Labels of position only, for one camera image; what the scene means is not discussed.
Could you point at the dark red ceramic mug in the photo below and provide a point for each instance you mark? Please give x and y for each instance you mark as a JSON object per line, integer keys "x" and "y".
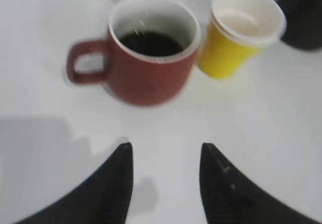
{"x": 134, "y": 77}

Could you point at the black ceramic mug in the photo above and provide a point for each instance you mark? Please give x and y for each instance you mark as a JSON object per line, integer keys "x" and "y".
{"x": 303, "y": 18}

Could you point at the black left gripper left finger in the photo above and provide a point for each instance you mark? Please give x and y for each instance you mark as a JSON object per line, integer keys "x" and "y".
{"x": 104, "y": 197}

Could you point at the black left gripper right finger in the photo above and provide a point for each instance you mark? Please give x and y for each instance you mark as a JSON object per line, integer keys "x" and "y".
{"x": 228, "y": 196}

